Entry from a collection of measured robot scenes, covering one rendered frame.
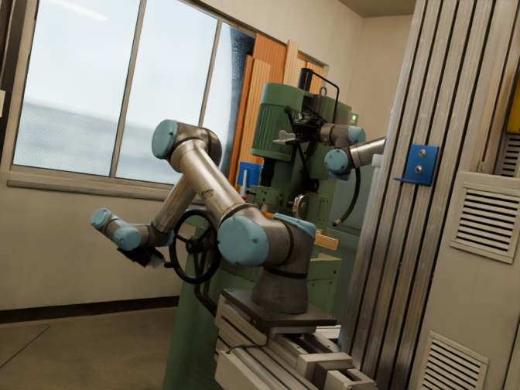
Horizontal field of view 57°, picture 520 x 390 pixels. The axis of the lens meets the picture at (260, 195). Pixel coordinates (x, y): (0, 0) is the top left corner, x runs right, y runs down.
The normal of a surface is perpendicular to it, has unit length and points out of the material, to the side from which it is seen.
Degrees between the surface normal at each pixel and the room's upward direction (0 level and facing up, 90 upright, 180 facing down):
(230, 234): 94
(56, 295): 90
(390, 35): 90
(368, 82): 90
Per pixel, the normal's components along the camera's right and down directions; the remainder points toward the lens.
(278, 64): 0.70, 0.15
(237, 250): -0.61, 0.00
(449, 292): -0.84, -0.13
